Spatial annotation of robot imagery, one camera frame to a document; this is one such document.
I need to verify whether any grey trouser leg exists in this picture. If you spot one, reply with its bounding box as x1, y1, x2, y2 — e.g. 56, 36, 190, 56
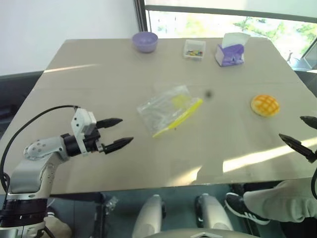
243, 179, 317, 223

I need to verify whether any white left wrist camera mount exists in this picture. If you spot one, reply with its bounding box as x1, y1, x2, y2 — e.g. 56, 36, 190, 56
70, 108, 97, 157

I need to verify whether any yellow melon bun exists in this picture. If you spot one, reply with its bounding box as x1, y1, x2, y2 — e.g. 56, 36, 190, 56
250, 94, 281, 117

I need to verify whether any purple bowl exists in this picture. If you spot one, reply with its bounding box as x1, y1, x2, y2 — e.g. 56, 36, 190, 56
131, 31, 159, 54

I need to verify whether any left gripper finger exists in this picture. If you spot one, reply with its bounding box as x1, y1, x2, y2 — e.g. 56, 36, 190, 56
103, 136, 135, 155
96, 118, 123, 129

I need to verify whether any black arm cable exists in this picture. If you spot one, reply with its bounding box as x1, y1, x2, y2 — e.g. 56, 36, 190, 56
311, 168, 317, 199
0, 105, 81, 196

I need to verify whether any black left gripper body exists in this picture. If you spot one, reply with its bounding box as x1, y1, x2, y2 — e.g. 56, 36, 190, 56
83, 126, 105, 153

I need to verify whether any clear plastic box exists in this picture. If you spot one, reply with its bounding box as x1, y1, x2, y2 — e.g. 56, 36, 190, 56
183, 39, 207, 61

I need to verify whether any crumpled clear plastic scrap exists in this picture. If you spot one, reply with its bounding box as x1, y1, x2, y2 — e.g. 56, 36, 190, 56
105, 196, 118, 212

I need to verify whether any clear yellow-zip plastic bag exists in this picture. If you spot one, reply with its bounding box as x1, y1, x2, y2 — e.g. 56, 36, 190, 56
136, 84, 204, 139

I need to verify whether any black white-striped sneaker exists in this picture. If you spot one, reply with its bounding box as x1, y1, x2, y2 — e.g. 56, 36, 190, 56
224, 192, 270, 226

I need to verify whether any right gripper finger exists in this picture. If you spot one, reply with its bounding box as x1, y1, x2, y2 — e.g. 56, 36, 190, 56
278, 133, 317, 164
299, 115, 317, 129

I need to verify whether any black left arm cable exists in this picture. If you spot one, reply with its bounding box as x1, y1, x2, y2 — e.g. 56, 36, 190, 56
0, 105, 81, 196

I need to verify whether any dark window frame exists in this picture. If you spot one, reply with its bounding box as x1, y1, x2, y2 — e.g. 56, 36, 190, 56
133, 0, 317, 39

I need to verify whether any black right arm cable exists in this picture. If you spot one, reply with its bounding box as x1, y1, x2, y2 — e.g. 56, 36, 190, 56
311, 168, 317, 199

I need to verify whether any purple tissue box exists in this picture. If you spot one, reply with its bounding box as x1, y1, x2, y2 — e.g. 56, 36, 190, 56
214, 32, 251, 67

